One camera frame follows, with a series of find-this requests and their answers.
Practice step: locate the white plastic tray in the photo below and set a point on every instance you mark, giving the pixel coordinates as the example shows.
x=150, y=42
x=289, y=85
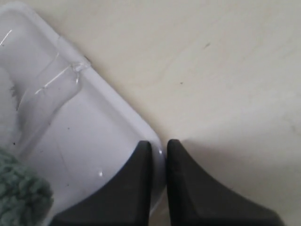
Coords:
x=76, y=131

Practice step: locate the green knitted scarf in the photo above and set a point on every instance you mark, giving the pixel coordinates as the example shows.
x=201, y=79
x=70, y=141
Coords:
x=25, y=197

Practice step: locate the white plush snowman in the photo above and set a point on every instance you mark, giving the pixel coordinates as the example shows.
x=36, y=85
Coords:
x=9, y=121

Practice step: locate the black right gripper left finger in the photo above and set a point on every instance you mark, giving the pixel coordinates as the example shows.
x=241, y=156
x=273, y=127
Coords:
x=123, y=201

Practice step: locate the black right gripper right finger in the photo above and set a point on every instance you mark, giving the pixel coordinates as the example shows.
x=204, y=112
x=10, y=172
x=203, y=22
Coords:
x=195, y=198

